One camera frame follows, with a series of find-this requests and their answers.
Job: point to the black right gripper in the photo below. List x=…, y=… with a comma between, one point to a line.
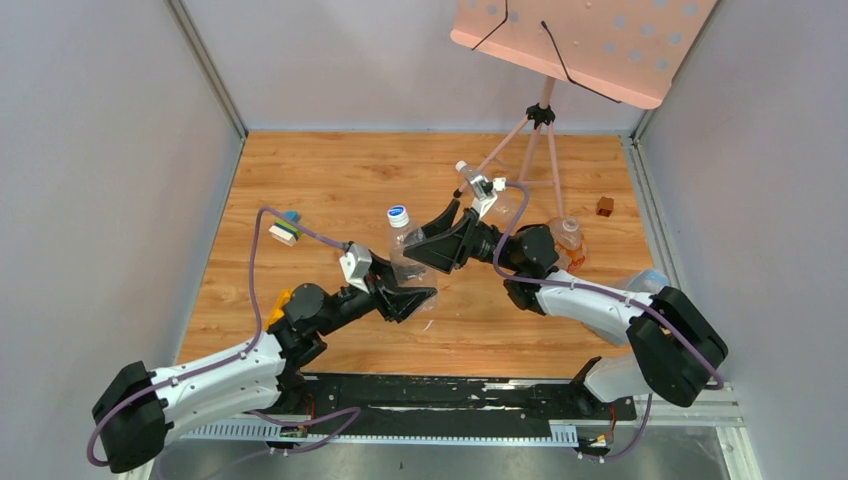
x=444, y=243

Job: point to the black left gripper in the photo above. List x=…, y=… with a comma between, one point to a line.
x=381, y=289

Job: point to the clear bottle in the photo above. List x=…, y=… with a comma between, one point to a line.
x=409, y=272
x=506, y=207

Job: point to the white blue bottle cap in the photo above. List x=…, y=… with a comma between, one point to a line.
x=398, y=217

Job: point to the orange label plastic bottle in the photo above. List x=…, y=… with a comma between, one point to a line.
x=569, y=243

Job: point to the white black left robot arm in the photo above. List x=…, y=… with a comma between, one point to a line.
x=142, y=410

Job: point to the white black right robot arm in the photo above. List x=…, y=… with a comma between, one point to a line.
x=675, y=352

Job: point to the yellow triangular toy block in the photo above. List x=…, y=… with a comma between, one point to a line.
x=277, y=311

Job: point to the stacked toy building blocks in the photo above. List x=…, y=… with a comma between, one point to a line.
x=286, y=230

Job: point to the small brown cube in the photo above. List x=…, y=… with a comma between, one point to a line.
x=605, y=206

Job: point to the pink music stand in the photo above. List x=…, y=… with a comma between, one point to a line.
x=627, y=52

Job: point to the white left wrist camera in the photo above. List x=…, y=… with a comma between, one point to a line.
x=355, y=264

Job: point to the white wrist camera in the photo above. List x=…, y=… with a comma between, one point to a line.
x=486, y=193
x=355, y=264

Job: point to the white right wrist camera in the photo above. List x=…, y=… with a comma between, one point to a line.
x=486, y=193

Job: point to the black metal base rail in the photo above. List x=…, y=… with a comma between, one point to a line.
x=466, y=411

